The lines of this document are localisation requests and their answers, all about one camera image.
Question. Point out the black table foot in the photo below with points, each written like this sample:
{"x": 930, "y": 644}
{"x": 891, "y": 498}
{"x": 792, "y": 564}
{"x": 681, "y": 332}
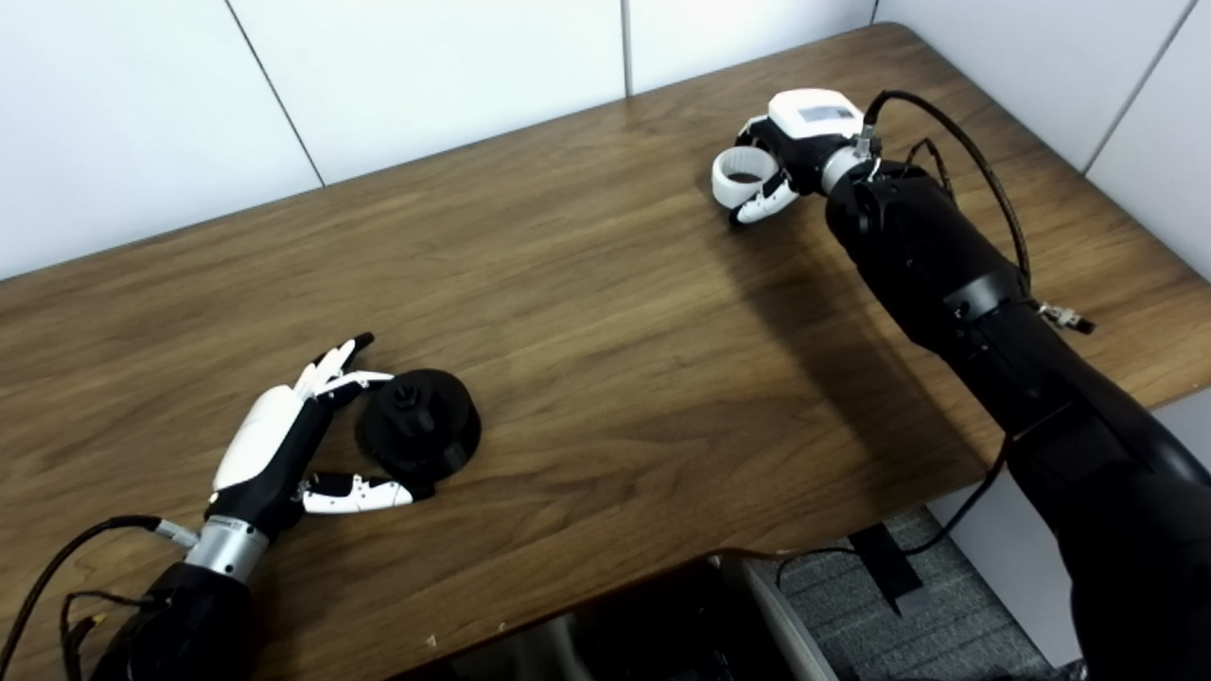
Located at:
{"x": 885, "y": 567}

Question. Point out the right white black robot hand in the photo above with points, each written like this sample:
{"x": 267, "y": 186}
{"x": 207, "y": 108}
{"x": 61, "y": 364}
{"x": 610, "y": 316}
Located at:
{"x": 814, "y": 118}

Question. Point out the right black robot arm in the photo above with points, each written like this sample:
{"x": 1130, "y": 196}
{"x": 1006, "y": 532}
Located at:
{"x": 946, "y": 255}

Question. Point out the glossy black robot torso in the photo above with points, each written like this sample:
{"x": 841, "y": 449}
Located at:
{"x": 643, "y": 634}

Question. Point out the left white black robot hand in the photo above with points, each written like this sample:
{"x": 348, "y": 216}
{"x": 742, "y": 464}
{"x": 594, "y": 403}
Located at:
{"x": 260, "y": 440}

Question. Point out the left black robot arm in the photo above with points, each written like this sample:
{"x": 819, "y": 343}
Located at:
{"x": 189, "y": 624}

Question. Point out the round black plastic part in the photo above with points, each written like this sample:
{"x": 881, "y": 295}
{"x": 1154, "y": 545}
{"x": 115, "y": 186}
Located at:
{"x": 440, "y": 435}

